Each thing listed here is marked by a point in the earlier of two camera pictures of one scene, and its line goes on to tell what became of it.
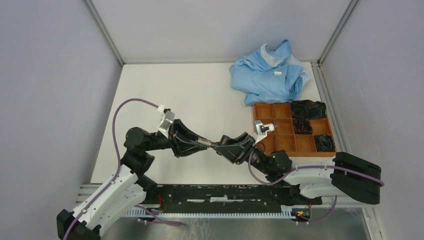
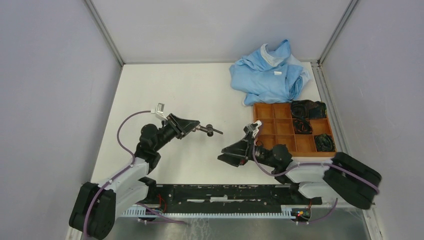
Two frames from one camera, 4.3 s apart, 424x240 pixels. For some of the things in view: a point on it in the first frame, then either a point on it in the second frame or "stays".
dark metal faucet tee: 225,140 -> 209,129
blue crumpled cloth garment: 267,77 stays
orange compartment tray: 283,138 stays
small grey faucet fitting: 203,141 -> 199,127
